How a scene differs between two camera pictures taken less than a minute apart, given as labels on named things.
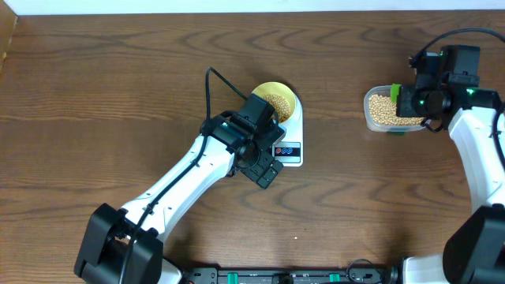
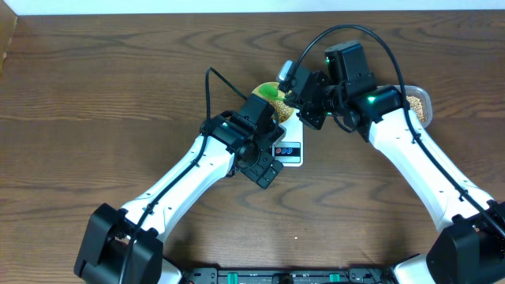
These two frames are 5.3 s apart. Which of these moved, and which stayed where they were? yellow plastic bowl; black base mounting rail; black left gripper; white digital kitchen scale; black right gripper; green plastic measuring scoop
Moved: green plastic measuring scoop; black right gripper
Stayed: black base mounting rail; black left gripper; yellow plastic bowl; white digital kitchen scale
